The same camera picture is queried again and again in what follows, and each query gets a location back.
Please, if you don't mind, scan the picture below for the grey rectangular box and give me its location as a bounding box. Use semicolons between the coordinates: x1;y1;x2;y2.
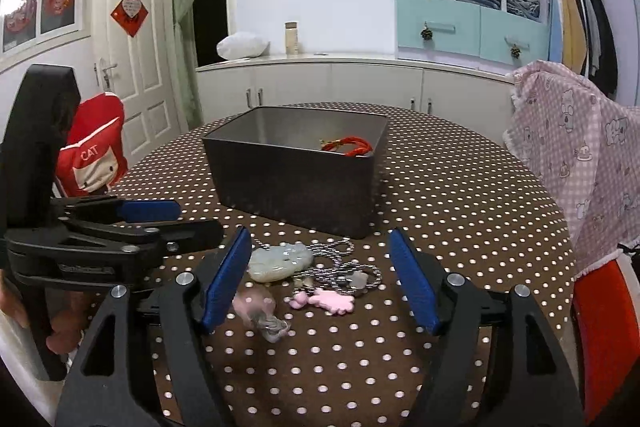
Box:
201;105;390;240

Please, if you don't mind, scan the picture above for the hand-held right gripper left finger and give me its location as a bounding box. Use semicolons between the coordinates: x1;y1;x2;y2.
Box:
55;227;253;427

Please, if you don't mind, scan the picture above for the pink grey tassel charm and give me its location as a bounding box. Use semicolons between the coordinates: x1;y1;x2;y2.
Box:
232;289;292;344

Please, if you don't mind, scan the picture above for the person's left hand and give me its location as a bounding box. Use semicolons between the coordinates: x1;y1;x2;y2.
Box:
0;277;97;356

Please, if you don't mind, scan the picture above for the window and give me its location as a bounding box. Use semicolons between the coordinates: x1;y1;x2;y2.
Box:
0;0;94;74

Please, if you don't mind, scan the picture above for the person's left forearm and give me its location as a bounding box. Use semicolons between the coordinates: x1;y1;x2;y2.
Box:
0;312;68;415

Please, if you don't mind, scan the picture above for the red diamond door decoration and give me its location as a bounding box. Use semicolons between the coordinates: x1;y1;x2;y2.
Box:
110;0;150;39

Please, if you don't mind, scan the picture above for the green curtain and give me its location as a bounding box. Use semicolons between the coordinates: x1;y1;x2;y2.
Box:
169;0;227;128

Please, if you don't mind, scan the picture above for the row of hanging clothes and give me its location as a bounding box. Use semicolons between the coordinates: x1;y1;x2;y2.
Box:
542;0;619;98

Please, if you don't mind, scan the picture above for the folded grey clothes stack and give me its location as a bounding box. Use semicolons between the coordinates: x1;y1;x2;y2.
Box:
505;0;541;19

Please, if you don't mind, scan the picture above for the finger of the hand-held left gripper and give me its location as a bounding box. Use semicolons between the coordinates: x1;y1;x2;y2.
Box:
6;219;225;279
50;196;182;228

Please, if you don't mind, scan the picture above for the teal drawer unit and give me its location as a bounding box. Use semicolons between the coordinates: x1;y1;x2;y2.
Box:
394;0;551;70

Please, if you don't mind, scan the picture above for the door handle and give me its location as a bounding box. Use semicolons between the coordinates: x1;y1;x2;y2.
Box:
94;59;119;90

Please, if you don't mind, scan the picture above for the white door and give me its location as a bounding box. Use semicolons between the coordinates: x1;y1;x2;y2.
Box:
92;0;177;168

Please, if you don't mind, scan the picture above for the red paper cutting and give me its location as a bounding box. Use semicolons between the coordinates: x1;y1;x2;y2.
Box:
4;0;39;44
42;0;79;28

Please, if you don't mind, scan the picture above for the red chair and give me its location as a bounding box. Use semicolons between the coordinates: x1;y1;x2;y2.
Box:
571;254;640;426

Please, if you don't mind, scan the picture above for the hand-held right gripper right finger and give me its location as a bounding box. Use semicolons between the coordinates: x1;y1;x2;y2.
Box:
388;228;587;427

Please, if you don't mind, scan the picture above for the white bag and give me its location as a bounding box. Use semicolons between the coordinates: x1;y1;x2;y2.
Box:
216;32;271;60

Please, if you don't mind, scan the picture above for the pink printed blanket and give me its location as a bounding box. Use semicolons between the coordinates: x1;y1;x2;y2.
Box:
504;60;640;280

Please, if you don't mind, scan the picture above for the jade pendant necklace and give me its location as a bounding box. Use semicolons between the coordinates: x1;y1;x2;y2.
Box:
247;237;356;284

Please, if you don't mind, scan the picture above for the white cabinet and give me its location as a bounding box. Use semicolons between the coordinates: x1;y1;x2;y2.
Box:
195;53;519;128

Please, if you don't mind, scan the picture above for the red bag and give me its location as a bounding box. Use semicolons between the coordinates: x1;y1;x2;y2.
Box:
55;92;126;198

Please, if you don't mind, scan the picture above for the red cord bracelet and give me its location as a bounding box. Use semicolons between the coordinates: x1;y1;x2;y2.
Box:
320;134;375;158

